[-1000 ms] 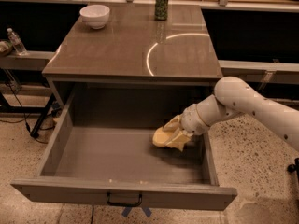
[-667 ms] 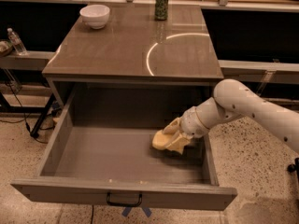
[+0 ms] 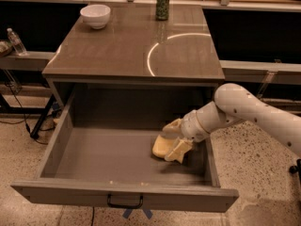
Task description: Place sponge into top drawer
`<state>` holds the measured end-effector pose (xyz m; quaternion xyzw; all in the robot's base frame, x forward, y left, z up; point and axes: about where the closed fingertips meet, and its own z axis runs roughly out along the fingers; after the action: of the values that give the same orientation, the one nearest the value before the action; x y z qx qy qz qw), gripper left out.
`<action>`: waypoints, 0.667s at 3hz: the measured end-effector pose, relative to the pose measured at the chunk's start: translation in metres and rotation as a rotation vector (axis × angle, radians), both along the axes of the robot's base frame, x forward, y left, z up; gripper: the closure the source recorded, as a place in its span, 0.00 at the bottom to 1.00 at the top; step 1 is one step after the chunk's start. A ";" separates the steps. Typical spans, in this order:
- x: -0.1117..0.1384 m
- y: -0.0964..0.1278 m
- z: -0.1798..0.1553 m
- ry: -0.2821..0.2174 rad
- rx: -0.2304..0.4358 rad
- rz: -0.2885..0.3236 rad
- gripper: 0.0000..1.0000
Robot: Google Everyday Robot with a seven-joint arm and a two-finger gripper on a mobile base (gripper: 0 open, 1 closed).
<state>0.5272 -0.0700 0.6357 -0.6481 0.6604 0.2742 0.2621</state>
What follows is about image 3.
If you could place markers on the clear plastic water bottle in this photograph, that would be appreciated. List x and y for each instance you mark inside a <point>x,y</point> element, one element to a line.
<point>16,42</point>

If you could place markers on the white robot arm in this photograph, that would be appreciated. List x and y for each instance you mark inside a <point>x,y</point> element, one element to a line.
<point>232,104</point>

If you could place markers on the white ceramic bowl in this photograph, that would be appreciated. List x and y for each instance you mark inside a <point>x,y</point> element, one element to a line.
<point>96,16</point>

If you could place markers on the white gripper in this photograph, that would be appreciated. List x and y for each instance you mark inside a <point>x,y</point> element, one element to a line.
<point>192,126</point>

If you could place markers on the black drawer handle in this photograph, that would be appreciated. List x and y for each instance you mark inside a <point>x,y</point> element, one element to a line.
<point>126,202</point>

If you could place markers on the small dish on shelf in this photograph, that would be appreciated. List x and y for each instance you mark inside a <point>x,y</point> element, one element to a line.
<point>5,48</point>

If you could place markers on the black caster wheel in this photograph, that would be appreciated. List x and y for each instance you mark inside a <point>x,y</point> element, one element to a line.
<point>295,168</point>

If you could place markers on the open grey top drawer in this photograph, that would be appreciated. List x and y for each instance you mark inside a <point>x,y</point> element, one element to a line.
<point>84,163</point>

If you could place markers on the yellow sponge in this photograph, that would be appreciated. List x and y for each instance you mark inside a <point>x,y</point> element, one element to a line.
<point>161,146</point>

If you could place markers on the grey wooden drawer cabinet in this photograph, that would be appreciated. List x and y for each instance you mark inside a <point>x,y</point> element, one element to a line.
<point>136,69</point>

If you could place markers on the green drink can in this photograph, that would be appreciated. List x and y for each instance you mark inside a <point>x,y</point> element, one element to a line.
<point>162,10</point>

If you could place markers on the low grey side shelf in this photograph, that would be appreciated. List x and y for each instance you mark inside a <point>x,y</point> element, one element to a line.
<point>34,61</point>

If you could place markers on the blue tape on floor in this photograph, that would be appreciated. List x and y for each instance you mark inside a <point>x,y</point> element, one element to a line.
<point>134,212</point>

